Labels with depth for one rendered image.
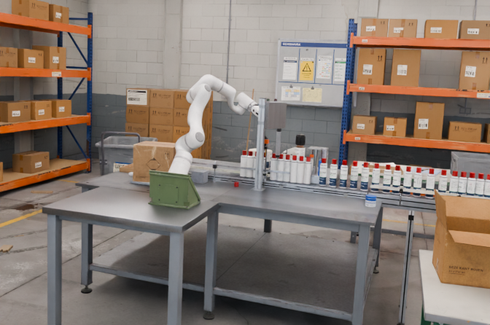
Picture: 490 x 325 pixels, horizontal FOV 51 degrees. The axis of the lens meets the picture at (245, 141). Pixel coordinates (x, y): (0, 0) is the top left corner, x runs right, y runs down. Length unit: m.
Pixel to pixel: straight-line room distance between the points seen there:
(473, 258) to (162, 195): 1.78
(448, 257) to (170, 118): 5.45
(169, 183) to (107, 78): 6.53
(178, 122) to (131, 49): 2.43
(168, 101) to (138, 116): 0.50
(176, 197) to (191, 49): 5.87
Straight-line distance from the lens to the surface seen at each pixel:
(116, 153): 6.05
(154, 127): 7.45
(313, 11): 8.31
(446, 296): 2.39
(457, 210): 2.74
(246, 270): 3.91
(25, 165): 7.59
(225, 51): 8.62
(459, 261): 2.50
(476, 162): 4.99
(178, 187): 3.15
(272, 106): 3.66
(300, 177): 3.80
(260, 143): 3.69
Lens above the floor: 1.65
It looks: 7 degrees down
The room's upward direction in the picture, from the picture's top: 3 degrees clockwise
